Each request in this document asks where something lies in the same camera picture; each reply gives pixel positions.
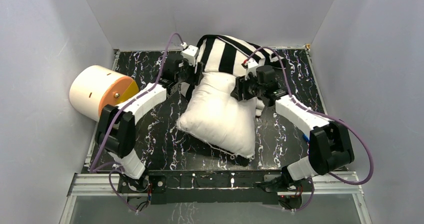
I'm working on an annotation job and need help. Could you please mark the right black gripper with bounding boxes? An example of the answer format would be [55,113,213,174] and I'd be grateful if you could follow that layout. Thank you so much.
[230,72,265,102]

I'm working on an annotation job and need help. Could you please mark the white pillow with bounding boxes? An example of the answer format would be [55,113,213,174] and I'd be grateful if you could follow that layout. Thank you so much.
[176,75,265,158]

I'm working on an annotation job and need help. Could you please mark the black white striped pillowcase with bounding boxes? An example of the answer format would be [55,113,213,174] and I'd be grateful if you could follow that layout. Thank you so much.
[196,34,280,86]

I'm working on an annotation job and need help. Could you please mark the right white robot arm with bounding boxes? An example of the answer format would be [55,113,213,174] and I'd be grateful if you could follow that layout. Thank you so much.
[230,66,355,191]

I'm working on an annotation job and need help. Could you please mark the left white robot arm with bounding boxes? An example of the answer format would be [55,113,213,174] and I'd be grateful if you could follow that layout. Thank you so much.
[94,48,203,192]

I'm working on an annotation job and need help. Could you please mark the white orange cylinder roll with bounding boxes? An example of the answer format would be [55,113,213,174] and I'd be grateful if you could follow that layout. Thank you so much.
[69,65,139,122]

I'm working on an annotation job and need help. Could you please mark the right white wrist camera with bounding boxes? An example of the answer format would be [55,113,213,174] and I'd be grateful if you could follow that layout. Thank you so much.
[241,58,259,73]

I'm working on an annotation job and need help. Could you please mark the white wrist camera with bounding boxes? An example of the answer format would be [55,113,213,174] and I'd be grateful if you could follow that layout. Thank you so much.
[181,45,199,62]
[241,58,259,73]

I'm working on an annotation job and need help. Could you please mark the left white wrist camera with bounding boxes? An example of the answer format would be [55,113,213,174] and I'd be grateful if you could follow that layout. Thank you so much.
[181,45,199,62]

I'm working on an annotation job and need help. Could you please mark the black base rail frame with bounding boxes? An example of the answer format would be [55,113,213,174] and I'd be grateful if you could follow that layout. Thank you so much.
[117,170,312,208]

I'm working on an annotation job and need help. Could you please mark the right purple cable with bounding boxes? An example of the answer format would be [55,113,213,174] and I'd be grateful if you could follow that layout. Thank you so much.
[243,47,375,186]

